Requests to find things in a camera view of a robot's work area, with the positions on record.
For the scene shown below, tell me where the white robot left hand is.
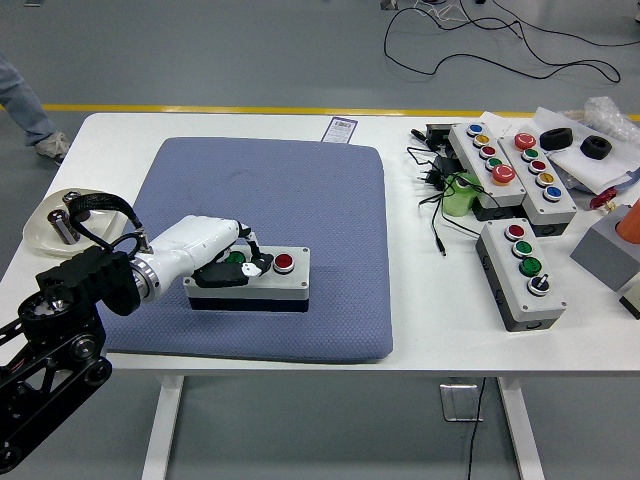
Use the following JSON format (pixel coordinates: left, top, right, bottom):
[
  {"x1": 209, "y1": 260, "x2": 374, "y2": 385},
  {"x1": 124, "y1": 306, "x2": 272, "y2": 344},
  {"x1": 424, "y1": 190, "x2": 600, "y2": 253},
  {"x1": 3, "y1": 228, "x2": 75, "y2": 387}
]
[{"x1": 143, "y1": 214, "x2": 275, "y2": 295}]

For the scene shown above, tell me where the three-button grey control box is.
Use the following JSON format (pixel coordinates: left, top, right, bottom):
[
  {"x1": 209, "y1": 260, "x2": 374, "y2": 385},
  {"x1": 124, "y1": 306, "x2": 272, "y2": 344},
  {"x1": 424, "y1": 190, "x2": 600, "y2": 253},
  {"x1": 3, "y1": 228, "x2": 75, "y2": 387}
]
[{"x1": 182, "y1": 244, "x2": 311, "y2": 314}]

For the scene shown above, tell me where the five-button box, mushroom beside green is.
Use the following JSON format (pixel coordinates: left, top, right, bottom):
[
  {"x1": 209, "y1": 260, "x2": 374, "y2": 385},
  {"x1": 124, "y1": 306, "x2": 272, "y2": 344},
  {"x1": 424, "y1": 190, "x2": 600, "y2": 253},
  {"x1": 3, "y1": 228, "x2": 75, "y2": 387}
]
[{"x1": 448, "y1": 122, "x2": 527, "y2": 222}]

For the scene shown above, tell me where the four-button box with selector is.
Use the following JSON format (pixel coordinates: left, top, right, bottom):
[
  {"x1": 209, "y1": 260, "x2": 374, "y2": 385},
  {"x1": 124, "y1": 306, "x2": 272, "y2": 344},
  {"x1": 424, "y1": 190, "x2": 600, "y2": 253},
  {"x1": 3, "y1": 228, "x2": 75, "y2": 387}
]
[{"x1": 474, "y1": 218, "x2": 569, "y2": 333}]

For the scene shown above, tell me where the five-button box, mushroom beside blue-free end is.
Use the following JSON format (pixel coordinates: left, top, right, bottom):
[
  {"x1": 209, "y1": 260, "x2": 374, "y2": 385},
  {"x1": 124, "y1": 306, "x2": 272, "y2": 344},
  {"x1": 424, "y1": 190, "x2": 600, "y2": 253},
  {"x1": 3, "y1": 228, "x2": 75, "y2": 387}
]
[{"x1": 499, "y1": 132, "x2": 579, "y2": 237}]

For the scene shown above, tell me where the blue-grey padded mat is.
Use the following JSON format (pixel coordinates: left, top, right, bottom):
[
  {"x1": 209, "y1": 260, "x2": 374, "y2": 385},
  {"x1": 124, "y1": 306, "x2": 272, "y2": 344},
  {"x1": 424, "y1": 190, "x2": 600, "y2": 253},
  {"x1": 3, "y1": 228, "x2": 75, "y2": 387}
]
[{"x1": 102, "y1": 137, "x2": 395, "y2": 365}]

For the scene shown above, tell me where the yellow floor tape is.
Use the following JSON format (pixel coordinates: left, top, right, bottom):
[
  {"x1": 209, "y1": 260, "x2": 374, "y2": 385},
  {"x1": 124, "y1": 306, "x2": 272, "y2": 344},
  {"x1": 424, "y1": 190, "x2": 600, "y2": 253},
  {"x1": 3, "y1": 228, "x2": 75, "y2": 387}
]
[{"x1": 42, "y1": 103, "x2": 536, "y2": 119}]

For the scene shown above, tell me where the white shallow dish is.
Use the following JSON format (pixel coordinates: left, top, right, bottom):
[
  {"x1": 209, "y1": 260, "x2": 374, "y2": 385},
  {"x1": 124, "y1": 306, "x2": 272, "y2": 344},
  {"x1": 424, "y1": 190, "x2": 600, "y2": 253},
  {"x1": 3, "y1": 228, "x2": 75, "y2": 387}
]
[{"x1": 22, "y1": 187, "x2": 129, "y2": 259}]

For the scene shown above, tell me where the purple and white label card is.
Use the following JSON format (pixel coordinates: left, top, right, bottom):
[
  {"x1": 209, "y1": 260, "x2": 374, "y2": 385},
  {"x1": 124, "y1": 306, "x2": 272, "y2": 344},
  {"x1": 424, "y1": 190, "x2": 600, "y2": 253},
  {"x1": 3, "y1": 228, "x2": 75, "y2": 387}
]
[{"x1": 322, "y1": 116, "x2": 359, "y2": 145}]

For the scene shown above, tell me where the white table leg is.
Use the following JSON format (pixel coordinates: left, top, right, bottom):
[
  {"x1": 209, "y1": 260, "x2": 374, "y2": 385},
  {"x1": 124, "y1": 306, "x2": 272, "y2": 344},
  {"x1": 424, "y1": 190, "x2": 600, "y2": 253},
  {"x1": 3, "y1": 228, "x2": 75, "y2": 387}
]
[
  {"x1": 497, "y1": 375, "x2": 545, "y2": 480},
  {"x1": 141, "y1": 374, "x2": 184, "y2": 480}
]

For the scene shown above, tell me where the person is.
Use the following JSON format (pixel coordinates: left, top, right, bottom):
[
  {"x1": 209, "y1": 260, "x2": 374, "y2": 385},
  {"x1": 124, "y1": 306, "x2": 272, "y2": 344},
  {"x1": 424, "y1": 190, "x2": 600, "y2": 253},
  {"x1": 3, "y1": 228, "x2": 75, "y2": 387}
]
[{"x1": 0, "y1": 52, "x2": 71, "y2": 166}]

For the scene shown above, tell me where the small black device box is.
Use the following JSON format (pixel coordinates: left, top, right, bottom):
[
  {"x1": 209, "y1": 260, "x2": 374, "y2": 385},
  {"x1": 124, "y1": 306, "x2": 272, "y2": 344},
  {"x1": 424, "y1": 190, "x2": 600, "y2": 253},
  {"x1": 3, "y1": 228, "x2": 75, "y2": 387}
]
[{"x1": 424, "y1": 123, "x2": 459, "y2": 149}]

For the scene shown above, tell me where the metal floor socket plate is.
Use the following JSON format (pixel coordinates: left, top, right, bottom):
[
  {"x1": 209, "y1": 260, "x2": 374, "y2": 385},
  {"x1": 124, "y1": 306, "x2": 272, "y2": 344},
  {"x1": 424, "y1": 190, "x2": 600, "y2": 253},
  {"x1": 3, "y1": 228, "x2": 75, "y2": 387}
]
[{"x1": 439, "y1": 382, "x2": 485, "y2": 423}]

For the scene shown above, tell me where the small white paper sheet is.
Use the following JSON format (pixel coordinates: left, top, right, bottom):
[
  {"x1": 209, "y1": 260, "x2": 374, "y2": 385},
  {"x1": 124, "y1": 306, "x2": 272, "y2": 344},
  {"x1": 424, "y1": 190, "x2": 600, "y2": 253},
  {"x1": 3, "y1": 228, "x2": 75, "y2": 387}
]
[{"x1": 479, "y1": 110, "x2": 537, "y2": 137}]

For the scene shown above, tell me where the large white paper sheet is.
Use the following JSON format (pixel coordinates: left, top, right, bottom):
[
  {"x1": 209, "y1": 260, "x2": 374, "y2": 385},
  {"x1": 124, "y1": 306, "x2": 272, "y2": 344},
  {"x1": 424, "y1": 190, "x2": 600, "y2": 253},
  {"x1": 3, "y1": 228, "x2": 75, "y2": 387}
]
[{"x1": 532, "y1": 106, "x2": 640, "y2": 194}]

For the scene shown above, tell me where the grey block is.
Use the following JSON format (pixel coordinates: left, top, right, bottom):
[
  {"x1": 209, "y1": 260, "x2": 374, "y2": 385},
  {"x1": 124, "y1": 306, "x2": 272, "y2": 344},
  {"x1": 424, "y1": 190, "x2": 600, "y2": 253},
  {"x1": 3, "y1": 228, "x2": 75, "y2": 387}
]
[{"x1": 569, "y1": 204, "x2": 640, "y2": 292}]

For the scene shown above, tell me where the red knob part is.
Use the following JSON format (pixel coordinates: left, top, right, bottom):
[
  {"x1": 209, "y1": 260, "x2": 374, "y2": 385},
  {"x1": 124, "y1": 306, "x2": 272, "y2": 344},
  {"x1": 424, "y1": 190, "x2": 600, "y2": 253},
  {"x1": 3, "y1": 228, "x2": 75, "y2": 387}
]
[{"x1": 588, "y1": 187, "x2": 621, "y2": 214}]

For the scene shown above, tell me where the clear bubble wrap bag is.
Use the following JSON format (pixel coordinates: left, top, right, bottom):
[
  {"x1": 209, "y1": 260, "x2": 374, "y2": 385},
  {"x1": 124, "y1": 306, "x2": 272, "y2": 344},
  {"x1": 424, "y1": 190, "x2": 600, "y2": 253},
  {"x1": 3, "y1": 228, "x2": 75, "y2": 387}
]
[{"x1": 582, "y1": 95, "x2": 640, "y2": 146}]

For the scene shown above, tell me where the orange cylinder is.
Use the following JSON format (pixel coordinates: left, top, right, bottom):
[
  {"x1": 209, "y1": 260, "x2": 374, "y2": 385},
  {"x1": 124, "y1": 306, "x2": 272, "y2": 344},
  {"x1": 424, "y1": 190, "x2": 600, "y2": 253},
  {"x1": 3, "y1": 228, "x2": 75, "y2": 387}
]
[{"x1": 615, "y1": 197, "x2": 640, "y2": 241}]

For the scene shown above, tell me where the white box with black edge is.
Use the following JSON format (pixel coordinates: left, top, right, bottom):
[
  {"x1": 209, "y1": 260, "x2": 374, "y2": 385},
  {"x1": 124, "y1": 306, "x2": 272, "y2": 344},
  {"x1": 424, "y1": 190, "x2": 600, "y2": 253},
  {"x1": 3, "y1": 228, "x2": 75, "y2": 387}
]
[{"x1": 618, "y1": 272, "x2": 640, "y2": 321}]

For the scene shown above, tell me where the black power adapter with cable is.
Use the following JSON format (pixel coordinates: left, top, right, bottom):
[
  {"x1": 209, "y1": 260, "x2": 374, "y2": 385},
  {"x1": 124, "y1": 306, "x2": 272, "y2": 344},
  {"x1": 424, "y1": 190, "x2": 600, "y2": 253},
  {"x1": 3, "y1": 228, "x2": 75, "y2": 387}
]
[{"x1": 405, "y1": 144, "x2": 501, "y2": 259}]

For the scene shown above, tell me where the black floor cable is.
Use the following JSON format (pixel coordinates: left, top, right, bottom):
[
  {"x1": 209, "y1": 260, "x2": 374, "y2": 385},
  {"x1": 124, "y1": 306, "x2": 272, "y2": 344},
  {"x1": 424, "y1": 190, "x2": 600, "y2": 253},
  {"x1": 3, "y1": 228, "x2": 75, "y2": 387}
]
[{"x1": 383, "y1": 4, "x2": 621, "y2": 82}]

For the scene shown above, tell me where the thin black hanging cable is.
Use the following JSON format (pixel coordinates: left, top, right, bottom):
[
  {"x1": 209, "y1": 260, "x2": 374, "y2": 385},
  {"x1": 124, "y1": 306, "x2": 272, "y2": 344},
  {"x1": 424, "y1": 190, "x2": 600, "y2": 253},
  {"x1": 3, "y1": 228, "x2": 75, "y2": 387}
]
[{"x1": 465, "y1": 375, "x2": 487, "y2": 480}]

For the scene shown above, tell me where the black foam ring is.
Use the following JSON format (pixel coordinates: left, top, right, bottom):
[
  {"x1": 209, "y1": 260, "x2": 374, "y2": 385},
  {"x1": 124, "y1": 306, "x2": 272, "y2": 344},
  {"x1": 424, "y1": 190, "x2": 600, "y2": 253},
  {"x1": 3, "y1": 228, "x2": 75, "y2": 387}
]
[
  {"x1": 538, "y1": 127, "x2": 574, "y2": 150},
  {"x1": 579, "y1": 134, "x2": 613, "y2": 160}
]

